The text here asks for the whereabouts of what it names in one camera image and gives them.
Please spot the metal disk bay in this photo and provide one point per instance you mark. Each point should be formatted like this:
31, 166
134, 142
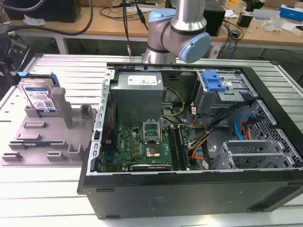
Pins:
227, 94

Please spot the wooden desk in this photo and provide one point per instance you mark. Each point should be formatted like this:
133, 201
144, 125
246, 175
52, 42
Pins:
151, 26

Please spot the black equipment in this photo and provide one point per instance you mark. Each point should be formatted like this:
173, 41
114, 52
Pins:
7, 54

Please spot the black open PC case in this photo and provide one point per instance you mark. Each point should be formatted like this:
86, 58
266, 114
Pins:
189, 189

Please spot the grey power supply unit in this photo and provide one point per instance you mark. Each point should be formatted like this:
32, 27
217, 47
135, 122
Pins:
137, 94

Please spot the blue white box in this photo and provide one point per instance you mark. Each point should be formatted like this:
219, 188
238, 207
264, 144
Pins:
291, 10

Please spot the CPU socket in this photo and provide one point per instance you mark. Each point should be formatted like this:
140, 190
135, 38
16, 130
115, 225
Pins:
154, 151

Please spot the graphics card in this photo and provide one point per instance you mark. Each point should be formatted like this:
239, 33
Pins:
149, 167

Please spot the black RAM slot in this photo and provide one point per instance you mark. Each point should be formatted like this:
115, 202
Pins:
174, 146

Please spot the hard disk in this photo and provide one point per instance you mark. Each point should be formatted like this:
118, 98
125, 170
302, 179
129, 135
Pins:
38, 94

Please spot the black computer tower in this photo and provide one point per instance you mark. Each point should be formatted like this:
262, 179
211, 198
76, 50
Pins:
40, 9

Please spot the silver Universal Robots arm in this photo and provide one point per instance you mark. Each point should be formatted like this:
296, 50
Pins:
175, 33

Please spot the grey parts rack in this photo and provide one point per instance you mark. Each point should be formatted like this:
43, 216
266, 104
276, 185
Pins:
56, 132

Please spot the green motherboard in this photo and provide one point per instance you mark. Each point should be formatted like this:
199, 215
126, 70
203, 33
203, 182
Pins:
137, 146

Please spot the blue disk bay latch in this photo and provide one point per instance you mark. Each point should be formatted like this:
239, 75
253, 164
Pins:
212, 81

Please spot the silver expansion slot bracket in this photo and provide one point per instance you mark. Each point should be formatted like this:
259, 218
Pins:
251, 144

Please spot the RAM stick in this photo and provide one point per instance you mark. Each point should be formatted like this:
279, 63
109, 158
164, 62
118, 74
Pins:
35, 143

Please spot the black box on desk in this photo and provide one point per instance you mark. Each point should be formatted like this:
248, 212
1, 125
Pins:
213, 19

